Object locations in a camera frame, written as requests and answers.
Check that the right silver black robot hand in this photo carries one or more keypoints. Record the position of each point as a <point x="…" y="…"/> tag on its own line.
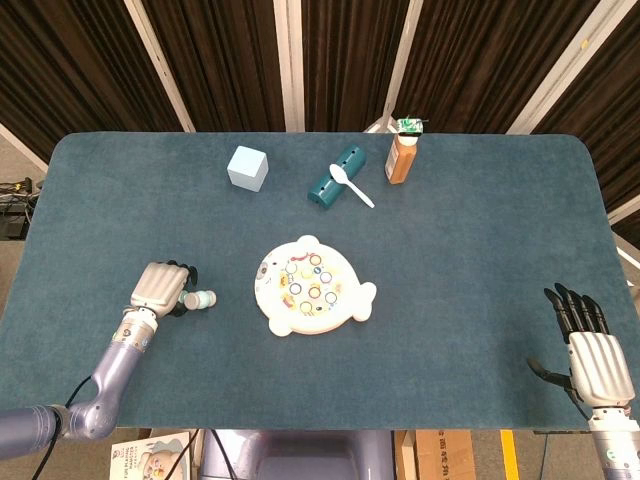
<point x="600" y="367"/>

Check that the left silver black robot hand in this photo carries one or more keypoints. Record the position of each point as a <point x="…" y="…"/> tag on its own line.
<point x="157" y="287"/>

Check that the mint green toy hammer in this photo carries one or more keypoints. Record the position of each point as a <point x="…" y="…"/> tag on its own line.
<point x="202" y="300"/>

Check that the left purple robot arm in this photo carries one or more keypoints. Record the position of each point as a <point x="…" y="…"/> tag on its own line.
<point x="115" y="360"/>

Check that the white fish-shaped whack-a-mole toy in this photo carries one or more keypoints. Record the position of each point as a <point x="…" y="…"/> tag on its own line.
<point x="350" y="300"/>

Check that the light blue cube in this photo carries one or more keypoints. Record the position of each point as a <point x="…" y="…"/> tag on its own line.
<point x="245" y="170"/>

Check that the black device on floor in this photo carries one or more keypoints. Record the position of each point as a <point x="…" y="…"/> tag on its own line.
<point x="12" y="225"/>

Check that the printed toy packaging box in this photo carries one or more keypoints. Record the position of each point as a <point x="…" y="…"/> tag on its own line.
<point x="150" y="457"/>

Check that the brown cardboard box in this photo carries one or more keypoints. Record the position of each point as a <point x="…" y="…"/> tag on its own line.
<point x="445" y="455"/>

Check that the blue felt table cover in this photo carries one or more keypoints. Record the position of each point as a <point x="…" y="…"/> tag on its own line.
<point x="450" y="250"/>

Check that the teal half-cylinder block with holes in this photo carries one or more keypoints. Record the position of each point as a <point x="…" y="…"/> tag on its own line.
<point x="325" y="192"/>

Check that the white plastic spoon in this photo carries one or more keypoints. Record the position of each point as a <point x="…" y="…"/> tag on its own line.
<point x="337" y="173"/>

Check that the purple robot torso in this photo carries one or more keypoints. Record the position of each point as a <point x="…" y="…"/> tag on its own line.
<point x="300" y="455"/>

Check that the dark brown pleated curtain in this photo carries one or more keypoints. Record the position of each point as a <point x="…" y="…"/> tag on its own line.
<point x="225" y="60"/>

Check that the orange juice bottle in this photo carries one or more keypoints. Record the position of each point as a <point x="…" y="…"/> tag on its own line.
<point x="399" y="162"/>

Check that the white frame post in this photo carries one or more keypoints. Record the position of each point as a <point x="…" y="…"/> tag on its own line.
<point x="631" y="256"/>
<point x="161" y="65"/>
<point x="405" y="50"/>
<point x="290" y="65"/>
<point x="563" y="65"/>
<point x="625" y="210"/>

